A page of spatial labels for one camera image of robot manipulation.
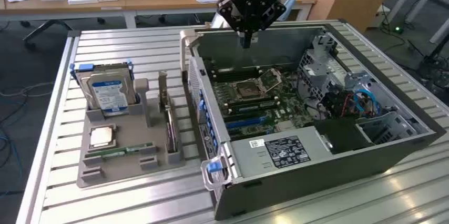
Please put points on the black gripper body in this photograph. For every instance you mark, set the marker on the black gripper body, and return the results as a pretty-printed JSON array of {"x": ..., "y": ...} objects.
[{"x": 251, "y": 0}]

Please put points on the black NVIDIA graphics card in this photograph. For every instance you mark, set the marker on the black NVIDIA graphics card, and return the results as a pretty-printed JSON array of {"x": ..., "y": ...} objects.
[{"x": 172, "y": 129}]

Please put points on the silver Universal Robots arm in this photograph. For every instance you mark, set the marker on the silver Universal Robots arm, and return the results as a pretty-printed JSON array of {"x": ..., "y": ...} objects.
[{"x": 221, "y": 20}]

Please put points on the metal socket cover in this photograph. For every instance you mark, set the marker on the metal socket cover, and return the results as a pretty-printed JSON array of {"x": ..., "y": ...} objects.
[{"x": 270, "y": 78}]

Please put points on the white socket box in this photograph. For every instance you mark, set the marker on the white socket box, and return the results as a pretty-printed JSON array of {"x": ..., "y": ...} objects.
[{"x": 379, "y": 20}]

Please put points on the metal disk bay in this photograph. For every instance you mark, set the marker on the metal disk bay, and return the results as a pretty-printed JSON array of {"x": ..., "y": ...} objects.
[
  {"x": 333, "y": 76},
  {"x": 385, "y": 129}
]

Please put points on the CPU socket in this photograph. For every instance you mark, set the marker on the CPU socket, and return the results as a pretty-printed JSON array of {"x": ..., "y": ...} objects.
[{"x": 246, "y": 90}]

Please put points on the device with green light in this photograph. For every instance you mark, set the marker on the device with green light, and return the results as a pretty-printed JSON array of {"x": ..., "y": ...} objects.
[{"x": 397, "y": 29}]

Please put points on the green motherboard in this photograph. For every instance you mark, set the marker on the green motherboard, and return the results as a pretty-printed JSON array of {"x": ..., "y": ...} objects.
[{"x": 290, "y": 108}]

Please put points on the long expansion slot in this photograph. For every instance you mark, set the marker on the long expansion slot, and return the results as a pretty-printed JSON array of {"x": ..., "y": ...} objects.
[
  {"x": 243, "y": 122},
  {"x": 249, "y": 129}
]

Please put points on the hard disk in blue caddy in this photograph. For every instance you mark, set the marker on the hard disk in blue caddy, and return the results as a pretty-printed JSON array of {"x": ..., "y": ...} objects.
[{"x": 85, "y": 66}]

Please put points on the hard disk with blue label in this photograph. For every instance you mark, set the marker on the hard disk with blue label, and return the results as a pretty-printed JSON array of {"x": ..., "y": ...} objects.
[{"x": 108, "y": 95}]

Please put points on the black tripod stand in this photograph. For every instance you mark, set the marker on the black tripod stand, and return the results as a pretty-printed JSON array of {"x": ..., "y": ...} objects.
[{"x": 430, "y": 58}]

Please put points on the black plastic air shroud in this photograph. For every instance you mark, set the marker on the black plastic air shroud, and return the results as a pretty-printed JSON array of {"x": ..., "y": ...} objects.
[{"x": 343, "y": 134}]

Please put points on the black chair base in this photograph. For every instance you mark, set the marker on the black chair base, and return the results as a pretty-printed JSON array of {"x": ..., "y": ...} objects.
[{"x": 38, "y": 31}]

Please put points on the grey power supply unit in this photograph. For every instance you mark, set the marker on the grey power supply unit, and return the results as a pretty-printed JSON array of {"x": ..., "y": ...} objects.
[{"x": 251, "y": 161}]

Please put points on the silver CPU chip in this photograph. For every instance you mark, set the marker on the silver CPU chip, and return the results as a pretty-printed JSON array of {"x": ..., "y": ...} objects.
[{"x": 101, "y": 137}]

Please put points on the blue case latch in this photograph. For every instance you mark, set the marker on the blue case latch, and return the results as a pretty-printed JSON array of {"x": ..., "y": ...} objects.
[{"x": 212, "y": 168}]

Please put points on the bare green RAM stick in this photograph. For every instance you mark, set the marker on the bare green RAM stick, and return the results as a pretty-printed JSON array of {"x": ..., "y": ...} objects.
[{"x": 118, "y": 150}]

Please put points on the grey parts rack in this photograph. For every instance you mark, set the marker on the grey parts rack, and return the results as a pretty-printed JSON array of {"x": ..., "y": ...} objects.
[{"x": 122, "y": 166}]

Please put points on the open black PC case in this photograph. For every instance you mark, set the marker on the open black PC case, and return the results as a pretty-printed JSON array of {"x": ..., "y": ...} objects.
[{"x": 315, "y": 182}]

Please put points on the black case switch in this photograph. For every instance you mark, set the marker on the black case switch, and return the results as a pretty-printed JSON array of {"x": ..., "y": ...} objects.
[{"x": 202, "y": 72}]

